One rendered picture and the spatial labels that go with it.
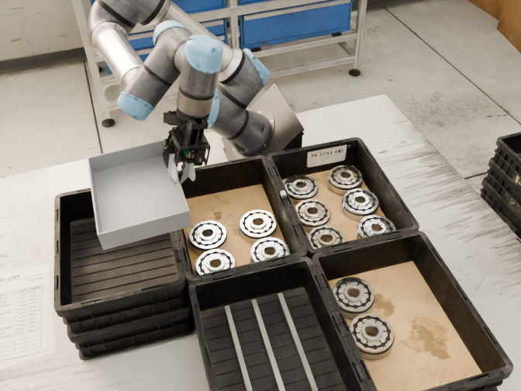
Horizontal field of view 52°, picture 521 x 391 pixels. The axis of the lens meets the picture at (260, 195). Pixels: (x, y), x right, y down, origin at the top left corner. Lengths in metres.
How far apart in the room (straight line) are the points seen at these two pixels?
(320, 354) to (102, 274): 0.60
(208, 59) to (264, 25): 2.29
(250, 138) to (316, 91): 1.88
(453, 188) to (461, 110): 1.70
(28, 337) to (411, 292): 1.00
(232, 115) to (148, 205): 0.51
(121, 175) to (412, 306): 0.78
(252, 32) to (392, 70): 1.07
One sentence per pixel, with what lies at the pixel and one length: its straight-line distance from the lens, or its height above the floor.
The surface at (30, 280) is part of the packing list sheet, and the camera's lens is 1.70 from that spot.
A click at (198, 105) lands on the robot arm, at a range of 1.12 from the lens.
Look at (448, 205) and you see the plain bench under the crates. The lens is 1.83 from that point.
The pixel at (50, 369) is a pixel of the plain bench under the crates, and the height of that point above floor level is 0.70.
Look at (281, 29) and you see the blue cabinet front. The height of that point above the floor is 0.42.
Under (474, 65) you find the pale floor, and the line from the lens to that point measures 4.06.
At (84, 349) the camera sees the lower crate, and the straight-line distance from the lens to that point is 1.45.
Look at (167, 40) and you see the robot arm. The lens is 1.17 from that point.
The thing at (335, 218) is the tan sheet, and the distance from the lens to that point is 1.53.
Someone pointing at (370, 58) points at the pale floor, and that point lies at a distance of 3.98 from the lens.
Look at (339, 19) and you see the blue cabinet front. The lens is 3.54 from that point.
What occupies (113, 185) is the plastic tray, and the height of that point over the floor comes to 1.05.
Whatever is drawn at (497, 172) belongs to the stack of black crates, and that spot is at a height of 0.47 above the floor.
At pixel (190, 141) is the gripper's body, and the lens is 1.16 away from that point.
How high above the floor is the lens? 1.93
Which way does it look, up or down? 44 degrees down
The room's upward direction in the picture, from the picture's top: 2 degrees counter-clockwise
